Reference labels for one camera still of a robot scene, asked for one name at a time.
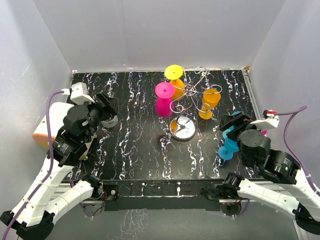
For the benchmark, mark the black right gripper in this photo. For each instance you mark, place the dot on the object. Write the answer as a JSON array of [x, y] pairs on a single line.
[[239, 122]]

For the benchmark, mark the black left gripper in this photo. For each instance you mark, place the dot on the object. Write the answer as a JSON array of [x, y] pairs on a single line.
[[106, 110]]

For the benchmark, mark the orange wine glass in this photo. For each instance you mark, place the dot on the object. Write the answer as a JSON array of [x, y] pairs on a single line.
[[175, 82], [210, 100]]

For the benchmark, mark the magenta wine glass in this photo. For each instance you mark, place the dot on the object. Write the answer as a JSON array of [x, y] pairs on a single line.
[[264, 132], [164, 92]]

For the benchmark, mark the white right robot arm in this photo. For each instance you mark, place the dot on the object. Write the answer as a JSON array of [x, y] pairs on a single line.
[[303, 202]]

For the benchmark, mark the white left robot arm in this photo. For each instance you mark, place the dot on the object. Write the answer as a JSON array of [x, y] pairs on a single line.
[[34, 217]]

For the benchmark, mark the blue wine glass back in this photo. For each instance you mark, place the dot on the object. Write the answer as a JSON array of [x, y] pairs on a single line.
[[225, 132]]

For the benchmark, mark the blue wine glass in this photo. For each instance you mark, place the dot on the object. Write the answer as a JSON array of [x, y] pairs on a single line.
[[227, 151], [225, 132]]

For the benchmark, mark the orange wine glass on rack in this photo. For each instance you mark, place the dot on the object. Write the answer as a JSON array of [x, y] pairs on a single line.
[[210, 100]]

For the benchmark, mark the blue wine glass front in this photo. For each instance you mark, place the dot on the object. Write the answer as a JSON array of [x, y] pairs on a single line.
[[227, 151]]

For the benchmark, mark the white orange appliance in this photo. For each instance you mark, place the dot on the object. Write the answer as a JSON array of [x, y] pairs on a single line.
[[67, 124]]

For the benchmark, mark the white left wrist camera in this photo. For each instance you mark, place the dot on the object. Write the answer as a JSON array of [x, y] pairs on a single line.
[[78, 93]]

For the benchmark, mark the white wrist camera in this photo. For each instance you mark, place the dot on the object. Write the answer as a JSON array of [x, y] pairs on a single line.
[[270, 120], [78, 93]]

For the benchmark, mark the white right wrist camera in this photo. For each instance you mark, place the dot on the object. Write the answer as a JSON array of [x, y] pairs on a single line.
[[270, 120]]

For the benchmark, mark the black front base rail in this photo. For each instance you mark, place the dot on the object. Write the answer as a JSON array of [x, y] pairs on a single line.
[[166, 194]]

